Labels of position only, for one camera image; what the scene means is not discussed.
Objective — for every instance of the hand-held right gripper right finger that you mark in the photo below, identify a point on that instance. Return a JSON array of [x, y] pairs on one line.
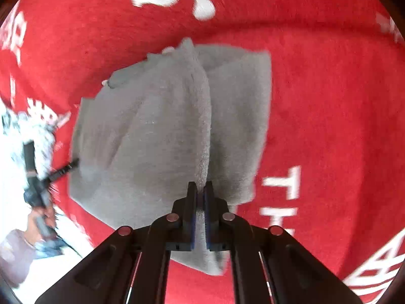
[[208, 215]]

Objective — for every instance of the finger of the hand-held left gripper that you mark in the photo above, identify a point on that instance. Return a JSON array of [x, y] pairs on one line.
[[30, 158], [63, 169]]

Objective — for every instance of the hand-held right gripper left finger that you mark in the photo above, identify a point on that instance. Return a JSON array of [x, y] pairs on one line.
[[192, 215]]

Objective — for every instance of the grey knit sweater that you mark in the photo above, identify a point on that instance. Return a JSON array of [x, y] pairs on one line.
[[152, 133]]

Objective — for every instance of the person's left forearm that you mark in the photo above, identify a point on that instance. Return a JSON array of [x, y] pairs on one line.
[[14, 256]]

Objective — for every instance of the person's left hand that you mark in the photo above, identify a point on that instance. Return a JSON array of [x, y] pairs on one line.
[[34, 224]]

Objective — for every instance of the white floral bedsheet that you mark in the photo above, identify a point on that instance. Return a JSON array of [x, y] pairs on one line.
[[14, 161]]

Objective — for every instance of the red printed blanket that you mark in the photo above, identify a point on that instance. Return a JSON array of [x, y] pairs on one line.
[[322, 101]]

